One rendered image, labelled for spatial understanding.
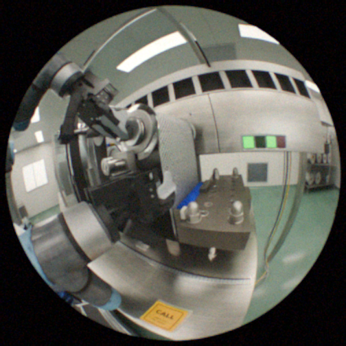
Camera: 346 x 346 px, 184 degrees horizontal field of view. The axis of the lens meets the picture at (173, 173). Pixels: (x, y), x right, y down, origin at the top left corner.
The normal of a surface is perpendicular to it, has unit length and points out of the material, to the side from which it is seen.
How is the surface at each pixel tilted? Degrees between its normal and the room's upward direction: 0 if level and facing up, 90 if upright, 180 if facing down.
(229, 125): 90
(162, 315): 0
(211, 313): 0
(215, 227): 0
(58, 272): 90
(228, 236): 90
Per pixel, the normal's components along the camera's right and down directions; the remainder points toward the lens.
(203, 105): -0.48, 0.26
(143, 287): -0.15, -0.97
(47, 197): 0.87, -0.03
